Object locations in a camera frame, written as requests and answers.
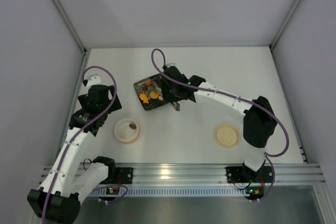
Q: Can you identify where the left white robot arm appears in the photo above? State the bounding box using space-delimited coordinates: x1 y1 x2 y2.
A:
27 84 122 223

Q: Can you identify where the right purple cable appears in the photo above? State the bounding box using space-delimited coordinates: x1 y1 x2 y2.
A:
151 48 290 158

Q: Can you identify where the black floral square plate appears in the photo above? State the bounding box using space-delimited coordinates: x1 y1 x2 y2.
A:
133 74 168 111

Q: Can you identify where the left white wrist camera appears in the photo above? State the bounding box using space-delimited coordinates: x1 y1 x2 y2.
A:
82 74 101 89

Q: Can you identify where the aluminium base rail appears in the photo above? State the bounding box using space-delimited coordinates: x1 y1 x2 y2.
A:
43 163 326 186

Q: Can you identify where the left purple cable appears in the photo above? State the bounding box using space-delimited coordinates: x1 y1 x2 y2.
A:
40 66 118 224

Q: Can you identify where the yellow round cookie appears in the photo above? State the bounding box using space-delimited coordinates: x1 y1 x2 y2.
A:
150 91 160 100

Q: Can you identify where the purple cable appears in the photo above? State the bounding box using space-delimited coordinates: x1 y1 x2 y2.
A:
40 66 118 224
151 48 290 158

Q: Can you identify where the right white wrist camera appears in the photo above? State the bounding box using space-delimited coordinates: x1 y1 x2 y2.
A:
164 62 176 69

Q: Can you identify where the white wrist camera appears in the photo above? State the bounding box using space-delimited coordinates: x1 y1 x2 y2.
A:
82 74 101 89
164 62 176 69

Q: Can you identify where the aluminium frame post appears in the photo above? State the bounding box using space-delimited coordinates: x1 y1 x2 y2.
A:
269 0 318 49
35 0 89 53

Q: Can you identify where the left aluminium frame post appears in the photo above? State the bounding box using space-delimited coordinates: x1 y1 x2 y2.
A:
35 0 89 53

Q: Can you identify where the cream round lid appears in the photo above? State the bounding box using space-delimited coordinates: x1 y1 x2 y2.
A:
214 124 240 148

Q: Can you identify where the right aluminium frame post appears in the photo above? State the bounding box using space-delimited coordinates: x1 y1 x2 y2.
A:
269 0 318 49

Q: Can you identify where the grey slotted cable duct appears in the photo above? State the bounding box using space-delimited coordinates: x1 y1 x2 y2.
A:
88 186 249 198

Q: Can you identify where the white round bowl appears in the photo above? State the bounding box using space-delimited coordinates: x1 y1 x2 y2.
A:
114 118 140 144

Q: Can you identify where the brown chocolate piece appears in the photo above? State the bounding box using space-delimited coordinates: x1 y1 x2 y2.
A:
129 123 137 129

